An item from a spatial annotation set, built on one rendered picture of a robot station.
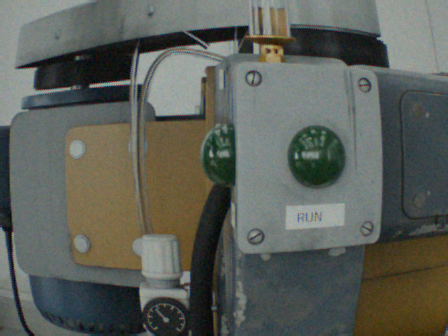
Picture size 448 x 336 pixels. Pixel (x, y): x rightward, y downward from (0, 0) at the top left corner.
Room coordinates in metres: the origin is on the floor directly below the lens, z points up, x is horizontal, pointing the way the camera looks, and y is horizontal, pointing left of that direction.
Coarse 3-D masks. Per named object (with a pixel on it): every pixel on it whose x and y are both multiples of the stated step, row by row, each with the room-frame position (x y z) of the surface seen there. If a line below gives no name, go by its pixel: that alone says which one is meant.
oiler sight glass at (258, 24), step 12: (252, 0) 0.63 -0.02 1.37; (264, 0) 0.63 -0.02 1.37; (276, 0) 0.63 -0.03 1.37; (288, 0) 0.64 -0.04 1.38; (252, 12) 0.63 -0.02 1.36; (264, 12) 0.63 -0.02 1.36; (276, 12) 0.63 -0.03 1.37; (288, 12) 0.64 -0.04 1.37; (252, 24) 0.63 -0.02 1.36; (264, 24) 0.63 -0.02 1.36; (276, 24) 0.63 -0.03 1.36; (288, 24) 0.63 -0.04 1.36
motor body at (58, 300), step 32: (32, 96) 1.03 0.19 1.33; (64, 96) 1.01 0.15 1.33; (96, 96) 1.02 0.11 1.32; (128, 96) 1.04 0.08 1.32; (32, 288) 1.05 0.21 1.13; (64, 288) 1.01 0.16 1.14; (96, 288) 1.01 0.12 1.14; (128, 288) 1.03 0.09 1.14; (64, 320) 1.02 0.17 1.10; (96, 320) 1.01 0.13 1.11; (128, 320) 1.03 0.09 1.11
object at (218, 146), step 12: (216, 132) 0.57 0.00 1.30; (228, 132) 0.57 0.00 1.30; (204, 144) 0.57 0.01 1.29; (216, 144) 0.56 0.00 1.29; (228, 144) 0.56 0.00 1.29; (204, 156) 0.57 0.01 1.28; (216, 156) 0.56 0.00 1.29; (228, 156) 0.56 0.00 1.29; (204, 168) 0.57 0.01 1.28; (216, 168) 0.56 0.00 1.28; (228, 168) 0.56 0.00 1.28; (216, 180) 0.57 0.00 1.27; (228, 180) 0.57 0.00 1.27
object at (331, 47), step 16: (304, 32) 0.73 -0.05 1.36; (320, 32) 0.72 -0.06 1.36; (336, 32) 0.72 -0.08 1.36; (288, 48) 0.73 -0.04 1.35; (304, 48) 0.73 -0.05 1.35; (320, 48) 0.72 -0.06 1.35; (336, 48) 0.72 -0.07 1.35; (352, 48) 0.72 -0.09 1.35; (368, 48) 0.72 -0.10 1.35; (384, 48) 0.74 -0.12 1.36; (352, 64) 0.72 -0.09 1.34; (368, 64) 0.72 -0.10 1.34; (384, 64) 0.74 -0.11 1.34
